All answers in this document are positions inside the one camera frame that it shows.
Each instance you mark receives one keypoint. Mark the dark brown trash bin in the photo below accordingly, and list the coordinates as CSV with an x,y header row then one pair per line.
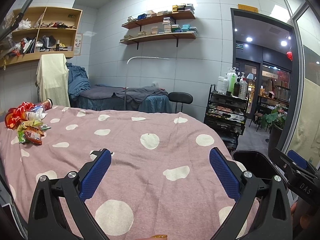
x,y
257,163

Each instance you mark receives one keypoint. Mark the clear plastic bottle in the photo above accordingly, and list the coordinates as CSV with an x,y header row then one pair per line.
x,y
243,88

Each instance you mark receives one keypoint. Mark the orange snack packet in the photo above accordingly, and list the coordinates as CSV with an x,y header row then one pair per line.
x,y
34,135

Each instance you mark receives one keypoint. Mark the wall poster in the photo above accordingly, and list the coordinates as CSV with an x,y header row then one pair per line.
x,y
78,44

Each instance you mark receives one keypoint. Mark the cream cloth draped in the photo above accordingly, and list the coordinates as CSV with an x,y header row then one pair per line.
x,y
52,79

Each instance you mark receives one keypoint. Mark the pink polka dot blanket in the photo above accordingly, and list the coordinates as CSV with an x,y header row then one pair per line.
x,y
160,180

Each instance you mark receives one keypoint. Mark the potted green plant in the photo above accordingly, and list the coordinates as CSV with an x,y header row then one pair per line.
x,y
275,122

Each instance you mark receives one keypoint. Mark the massage bed with blue cover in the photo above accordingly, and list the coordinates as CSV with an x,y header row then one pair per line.
x,y
102,97

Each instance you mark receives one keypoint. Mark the red snack bags pile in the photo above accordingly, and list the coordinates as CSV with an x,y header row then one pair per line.
x,y
15,115

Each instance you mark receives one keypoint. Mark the wooden cubby wall shelf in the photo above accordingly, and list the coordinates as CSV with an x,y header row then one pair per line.
x,y
42,30

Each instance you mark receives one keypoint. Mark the dark brown bottle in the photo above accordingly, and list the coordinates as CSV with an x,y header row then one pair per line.
x,y
236,89

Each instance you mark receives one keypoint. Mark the black round stool chair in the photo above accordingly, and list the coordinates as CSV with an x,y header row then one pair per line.
x,y
180,97

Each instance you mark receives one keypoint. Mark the red cylindrical can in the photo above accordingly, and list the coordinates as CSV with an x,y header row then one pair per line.
x,y
46,104

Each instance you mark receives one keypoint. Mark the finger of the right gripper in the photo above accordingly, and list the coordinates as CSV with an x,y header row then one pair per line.
x,y
302,163

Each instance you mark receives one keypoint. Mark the white pump bottle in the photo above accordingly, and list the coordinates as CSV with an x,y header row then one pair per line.
x,y
222,84

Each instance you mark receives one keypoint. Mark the right hand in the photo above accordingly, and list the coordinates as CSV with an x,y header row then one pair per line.
x,y
305,220

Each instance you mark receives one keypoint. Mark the green bottle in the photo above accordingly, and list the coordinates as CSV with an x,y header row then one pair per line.
x,y
231,76

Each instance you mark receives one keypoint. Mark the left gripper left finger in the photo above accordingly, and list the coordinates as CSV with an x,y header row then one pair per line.
x,y
46,217

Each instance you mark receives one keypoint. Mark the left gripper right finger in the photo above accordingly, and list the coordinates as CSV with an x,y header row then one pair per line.
x,y
251,216

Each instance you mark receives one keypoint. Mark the black wire trolley cart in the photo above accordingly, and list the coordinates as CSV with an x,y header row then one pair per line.
x,y
226,115

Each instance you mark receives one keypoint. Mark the lower wooden wall shelf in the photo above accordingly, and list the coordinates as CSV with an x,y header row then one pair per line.
x,y
156,35

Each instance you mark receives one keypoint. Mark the upper wooden wall shelf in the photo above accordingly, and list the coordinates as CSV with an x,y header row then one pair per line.
x,y
178,12

